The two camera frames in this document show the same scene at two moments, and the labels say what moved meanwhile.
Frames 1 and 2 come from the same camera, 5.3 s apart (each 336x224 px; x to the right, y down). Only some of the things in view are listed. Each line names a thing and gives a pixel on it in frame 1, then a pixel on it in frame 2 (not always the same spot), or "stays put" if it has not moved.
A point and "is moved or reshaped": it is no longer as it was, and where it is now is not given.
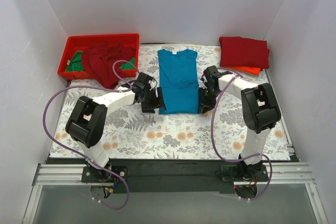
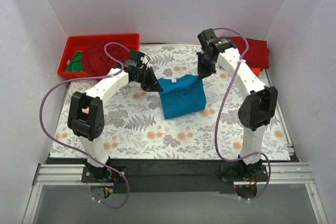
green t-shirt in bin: [75, 63] stays put
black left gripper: [155, 101] -> [146, 80]
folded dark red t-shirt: [239, 51] stays put
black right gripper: [205, 100] -> [205, 65]
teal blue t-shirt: [179, 83] is moved or reshaped
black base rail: [151, 176] stays put
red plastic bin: [74, 43] stays put
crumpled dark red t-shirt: [102, 62] stays put
